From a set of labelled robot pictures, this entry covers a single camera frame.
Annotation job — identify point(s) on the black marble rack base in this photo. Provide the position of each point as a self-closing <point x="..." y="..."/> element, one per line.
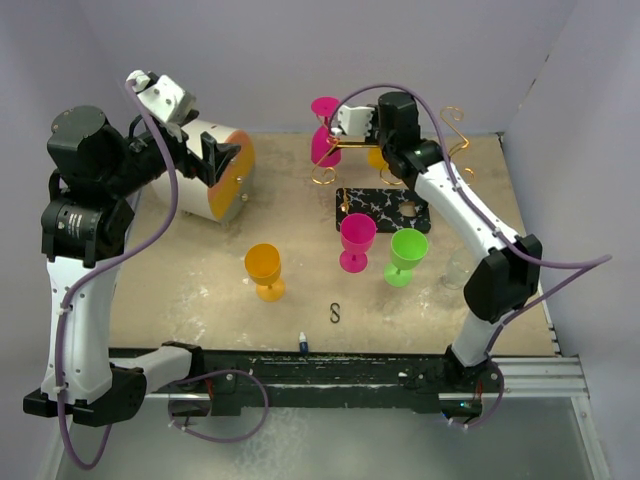
<point x="391" y="209"/>

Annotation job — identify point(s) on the small white dropper bottle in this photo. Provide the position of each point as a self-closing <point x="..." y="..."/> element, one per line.
<point x="303" y="343"/>

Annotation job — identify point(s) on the green wine glass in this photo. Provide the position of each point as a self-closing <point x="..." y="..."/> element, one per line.
<point x="408" y="248"/>

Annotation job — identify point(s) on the pink wine glass on table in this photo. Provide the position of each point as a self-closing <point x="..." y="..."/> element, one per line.
<point x="357" y="234"/>

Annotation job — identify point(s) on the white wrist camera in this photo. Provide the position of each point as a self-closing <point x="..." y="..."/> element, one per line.
<point x="162" y="97"/>
<point x="352" y="121"/>

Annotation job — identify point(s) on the aluminium frame rail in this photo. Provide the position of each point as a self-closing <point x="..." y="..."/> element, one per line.
<point x="543" y="377"/>

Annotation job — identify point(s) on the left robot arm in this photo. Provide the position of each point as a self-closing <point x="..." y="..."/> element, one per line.
<point x="84" y="227"/>

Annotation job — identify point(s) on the orange wine glass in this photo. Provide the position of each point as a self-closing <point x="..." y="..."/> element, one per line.
<point x="263" y="265"/>
<point x="376" y="160"/>

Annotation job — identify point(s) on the black S hook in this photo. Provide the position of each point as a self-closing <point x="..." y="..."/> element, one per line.
<point x="335" y="316"/>

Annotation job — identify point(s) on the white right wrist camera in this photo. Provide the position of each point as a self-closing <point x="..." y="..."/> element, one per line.
<point x="352" y="121"/>

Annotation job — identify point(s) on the gold wire wine glass rack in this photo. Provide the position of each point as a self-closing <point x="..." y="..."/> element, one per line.
<point x="448" y="114"/>

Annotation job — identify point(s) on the white round drawer box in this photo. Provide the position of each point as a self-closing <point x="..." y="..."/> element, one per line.
<point x="223" y="202"/>

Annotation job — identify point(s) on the orange wine glass front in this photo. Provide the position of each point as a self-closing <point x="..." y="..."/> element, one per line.
<point x="263" y="265"/>

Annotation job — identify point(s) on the pink wine glass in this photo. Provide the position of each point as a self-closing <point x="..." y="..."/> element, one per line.
<point x="357" y="234"/>
<point x="321" y="153"/>

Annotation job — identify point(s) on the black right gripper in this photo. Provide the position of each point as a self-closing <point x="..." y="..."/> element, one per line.
<point x="372" y="136"/>

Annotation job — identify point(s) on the clear glass cup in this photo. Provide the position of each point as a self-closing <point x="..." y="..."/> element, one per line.
<point x="458" y="269"/>

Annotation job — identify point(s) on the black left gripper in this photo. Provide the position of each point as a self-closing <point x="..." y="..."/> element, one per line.
<point x="214" y="157"/>

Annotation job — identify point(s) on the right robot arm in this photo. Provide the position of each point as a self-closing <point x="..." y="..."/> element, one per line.
<point x="506" y="274"/>

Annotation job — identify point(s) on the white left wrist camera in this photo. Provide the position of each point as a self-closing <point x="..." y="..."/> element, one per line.
<point x="162" y="97"/>

